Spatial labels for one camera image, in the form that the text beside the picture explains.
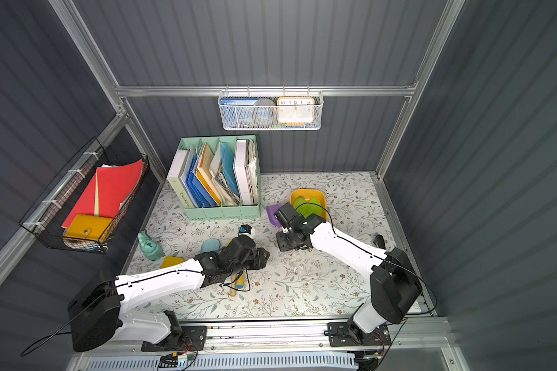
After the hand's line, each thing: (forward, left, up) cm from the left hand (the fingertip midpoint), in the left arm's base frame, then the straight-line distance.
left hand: (264, 254), depth 81 cm
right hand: (+5, -9, +1) cm, 10 cm away
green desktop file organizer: (+28, +20, +11) cm, 36 cm away
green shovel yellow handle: (+27, -21, -8) cm, 35 cm away
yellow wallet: (-1, +49, +20) cm, 53 cm away
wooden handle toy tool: (-13, +9, +5) cm, 16 cm away
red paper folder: (+13, +49, +21) cm, 55 cm away
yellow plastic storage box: (+34, -19, -7) cm, 40 cm away
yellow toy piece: (+3, +39, -11) cm, 41 cm away
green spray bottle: (+4, +43, -2) cm, 44 cm away
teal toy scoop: (+10, +24, -11) cm, 29 cm away
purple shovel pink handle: (+17, -2, +4) cm, 17 cm away
